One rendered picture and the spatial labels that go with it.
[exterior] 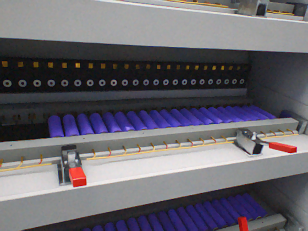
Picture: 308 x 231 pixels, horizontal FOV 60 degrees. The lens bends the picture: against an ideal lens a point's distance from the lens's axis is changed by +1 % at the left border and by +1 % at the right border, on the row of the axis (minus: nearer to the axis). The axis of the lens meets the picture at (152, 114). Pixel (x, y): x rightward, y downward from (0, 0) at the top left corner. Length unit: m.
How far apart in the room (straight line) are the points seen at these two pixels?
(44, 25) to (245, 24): 0.26
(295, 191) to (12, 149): 0.51
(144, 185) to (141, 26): 0.19
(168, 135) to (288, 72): 0.30
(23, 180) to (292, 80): 0.49
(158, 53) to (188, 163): 0.26
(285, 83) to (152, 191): 0.37
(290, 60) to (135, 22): 0.36
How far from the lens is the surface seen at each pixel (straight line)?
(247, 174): 0.43
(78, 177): 0.25
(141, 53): 0.53
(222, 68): 0.56
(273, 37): 0.45
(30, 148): 0.34
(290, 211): 0.63
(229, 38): 0.39
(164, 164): 0.36
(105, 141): 0.35
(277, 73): 0.61
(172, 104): 0.50
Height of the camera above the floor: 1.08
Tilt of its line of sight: 6 degrees down
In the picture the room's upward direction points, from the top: 1 degrees counter-clockwise
